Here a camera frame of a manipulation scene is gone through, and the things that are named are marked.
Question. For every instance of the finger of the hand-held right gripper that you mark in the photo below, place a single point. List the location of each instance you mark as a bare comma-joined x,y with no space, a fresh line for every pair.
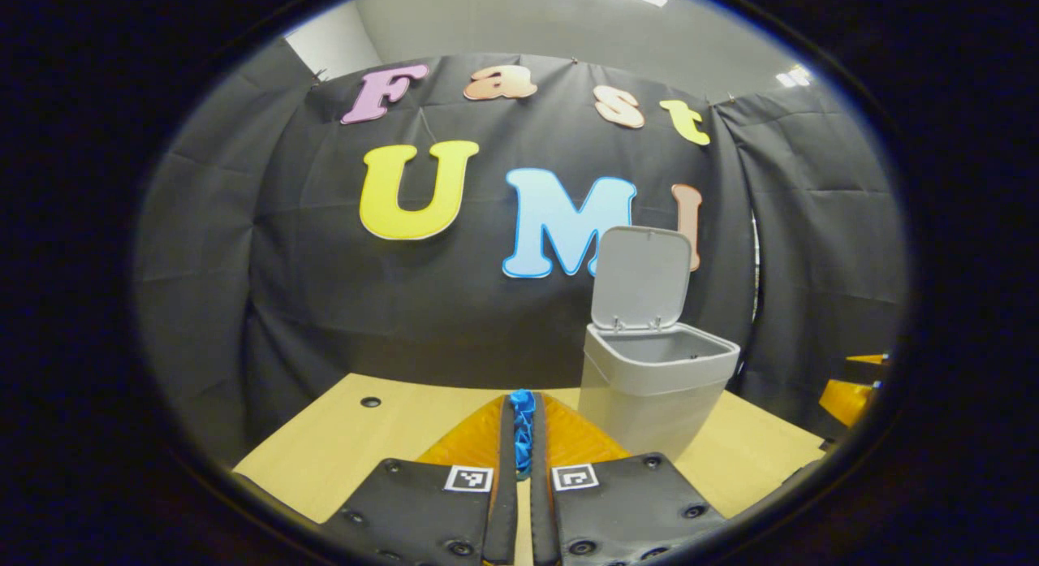
864,369
844,402

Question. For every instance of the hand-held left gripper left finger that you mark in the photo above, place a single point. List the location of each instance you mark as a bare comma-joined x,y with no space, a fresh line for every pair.
506,501

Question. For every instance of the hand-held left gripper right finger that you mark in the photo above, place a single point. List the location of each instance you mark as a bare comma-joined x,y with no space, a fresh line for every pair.
542,501

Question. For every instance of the blue paper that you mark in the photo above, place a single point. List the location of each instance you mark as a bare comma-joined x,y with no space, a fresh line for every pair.
523,428

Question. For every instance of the white desktop garbage bin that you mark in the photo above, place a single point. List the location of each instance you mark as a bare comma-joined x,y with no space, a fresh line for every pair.
649,371

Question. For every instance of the wooden desktop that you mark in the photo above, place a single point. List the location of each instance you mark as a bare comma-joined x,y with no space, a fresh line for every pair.
341,460

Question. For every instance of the black backdrop cloth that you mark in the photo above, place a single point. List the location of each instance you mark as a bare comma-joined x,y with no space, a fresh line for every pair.
365,306

